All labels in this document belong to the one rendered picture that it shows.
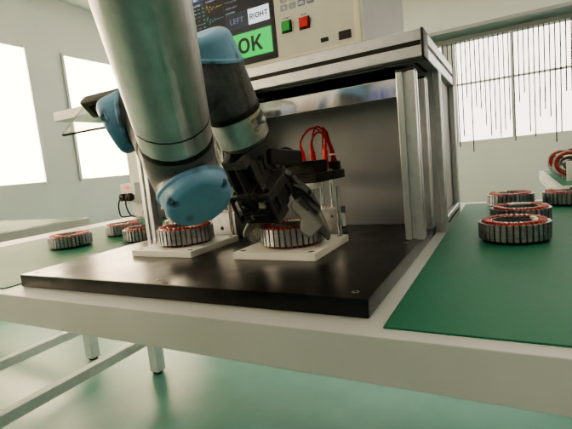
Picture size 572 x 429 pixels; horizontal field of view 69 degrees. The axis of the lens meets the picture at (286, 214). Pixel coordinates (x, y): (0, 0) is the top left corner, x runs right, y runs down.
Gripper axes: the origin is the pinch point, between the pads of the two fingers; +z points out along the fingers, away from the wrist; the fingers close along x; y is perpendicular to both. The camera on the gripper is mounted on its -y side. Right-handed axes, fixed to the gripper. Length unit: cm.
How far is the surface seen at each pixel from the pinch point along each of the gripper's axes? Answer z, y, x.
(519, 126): 292, -570, 49
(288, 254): -2.7, 7.6, 3.0
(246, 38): -27.2, -30.1, -13.2
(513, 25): 84, -365, 40
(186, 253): -2.7, 7.7, -17.7
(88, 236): 7, -8, -70
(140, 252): -2.6, 7.7, -29.2
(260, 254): -2.6, 7.7, -2.2
